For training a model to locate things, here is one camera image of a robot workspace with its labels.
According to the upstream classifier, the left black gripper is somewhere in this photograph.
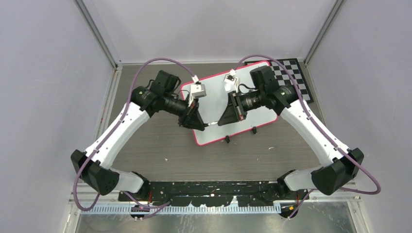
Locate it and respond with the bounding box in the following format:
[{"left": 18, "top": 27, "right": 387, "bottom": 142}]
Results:
[{"left": 162, "top": 93, "right": 204, "bottom": 130}]

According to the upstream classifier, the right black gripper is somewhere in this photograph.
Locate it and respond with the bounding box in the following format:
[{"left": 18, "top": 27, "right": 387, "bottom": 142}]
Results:
[{"left": 219, "top": 88, "right": 266, "bottom": 125}]

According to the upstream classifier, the pink framed whiteboard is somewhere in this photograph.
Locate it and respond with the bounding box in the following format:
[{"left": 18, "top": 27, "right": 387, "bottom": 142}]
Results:
[{"left": 193, "top": 61, "right": 277, "bottom": 146}]

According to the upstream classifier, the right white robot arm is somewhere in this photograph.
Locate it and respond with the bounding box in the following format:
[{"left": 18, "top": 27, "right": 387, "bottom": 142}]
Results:
[{"left": 217, "top": 66, "right": 364, "bottom": 199}]

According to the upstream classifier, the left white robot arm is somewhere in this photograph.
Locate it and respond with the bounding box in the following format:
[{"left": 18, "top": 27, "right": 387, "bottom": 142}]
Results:
[{"left": 70, "top": 70, "right": 206, "bottom": 201}]

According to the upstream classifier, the black white checkerboard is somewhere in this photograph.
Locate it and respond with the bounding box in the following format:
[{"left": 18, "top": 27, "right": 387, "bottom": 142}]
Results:
[{"left": 245, "top": 58, "right": 314, "bottom": 104}]

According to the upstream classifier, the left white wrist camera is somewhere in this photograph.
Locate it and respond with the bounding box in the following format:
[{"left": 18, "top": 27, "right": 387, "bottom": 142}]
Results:
[{"left": 188, "top": 83, "right": 206, "bottom": 106}]

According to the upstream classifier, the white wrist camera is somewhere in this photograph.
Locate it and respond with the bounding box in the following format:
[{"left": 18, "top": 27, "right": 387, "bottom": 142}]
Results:
[
  {"left": 188, "top": 83, "right": 206, "bottom": 106},
  {"left": 223, "top": 74, "right": 239, "bottom": 93}
]

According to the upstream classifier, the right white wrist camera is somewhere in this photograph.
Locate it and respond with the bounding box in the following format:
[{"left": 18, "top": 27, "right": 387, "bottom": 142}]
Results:
[{"left": 223, "top": 74, "right": 239, "bottom": 93}]

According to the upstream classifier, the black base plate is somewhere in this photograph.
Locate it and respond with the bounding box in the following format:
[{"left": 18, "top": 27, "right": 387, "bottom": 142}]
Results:
[{"left": 118, "top": 181, "right": 307, "bottom": 207}]

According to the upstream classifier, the slotted cable duct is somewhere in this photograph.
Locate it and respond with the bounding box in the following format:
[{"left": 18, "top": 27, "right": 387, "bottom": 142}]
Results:
[{"left": 81, "top": 203, "right": 281, "bottom": 215}]

